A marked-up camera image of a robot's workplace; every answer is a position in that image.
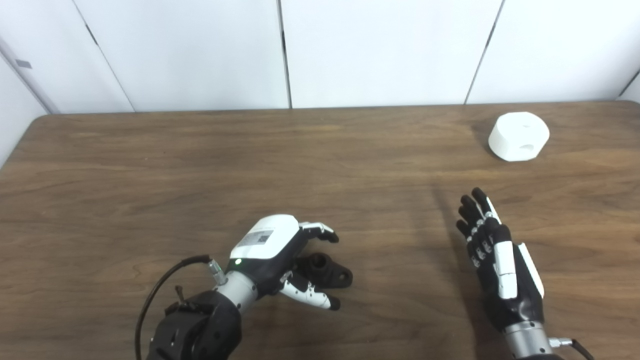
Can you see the round white plastic piece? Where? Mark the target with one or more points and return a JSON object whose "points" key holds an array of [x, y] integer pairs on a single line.
{"points": [[517, 135]]}

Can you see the small grey wall label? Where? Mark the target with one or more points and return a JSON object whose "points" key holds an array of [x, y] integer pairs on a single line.
{"points": [[23, 64]]}

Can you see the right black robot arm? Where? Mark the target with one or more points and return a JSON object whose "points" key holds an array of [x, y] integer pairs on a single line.
{"points": [[525, 342]]}

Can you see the black flanged holder part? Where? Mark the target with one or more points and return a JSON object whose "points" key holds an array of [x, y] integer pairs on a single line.
{"points": [[325, 270]]}

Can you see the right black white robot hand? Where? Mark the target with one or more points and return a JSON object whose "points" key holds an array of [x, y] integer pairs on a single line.
{"points": [[520, 300]]}

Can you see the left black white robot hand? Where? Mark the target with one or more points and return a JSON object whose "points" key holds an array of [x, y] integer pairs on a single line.
{"points": [[265, 240]]}

